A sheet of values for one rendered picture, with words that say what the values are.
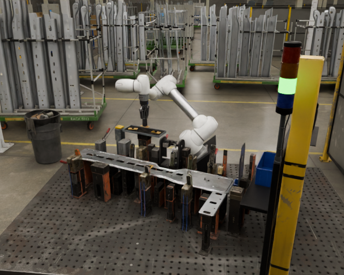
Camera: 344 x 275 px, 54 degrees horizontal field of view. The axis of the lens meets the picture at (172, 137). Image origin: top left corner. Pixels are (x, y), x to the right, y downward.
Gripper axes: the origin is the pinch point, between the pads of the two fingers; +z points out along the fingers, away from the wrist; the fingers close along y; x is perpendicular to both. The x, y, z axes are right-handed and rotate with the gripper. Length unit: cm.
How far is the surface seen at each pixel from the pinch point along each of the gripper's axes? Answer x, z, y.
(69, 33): -310, -46, -223
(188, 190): 70, 20, 53
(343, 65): 133, -19, -274
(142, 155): 11.4, 20.9, 21.0
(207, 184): 76, 24, 34
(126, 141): -6.6, 13.0, 19.0
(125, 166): 7.5, 24.0, 40.2
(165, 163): 29.0, 27.5, 13.3
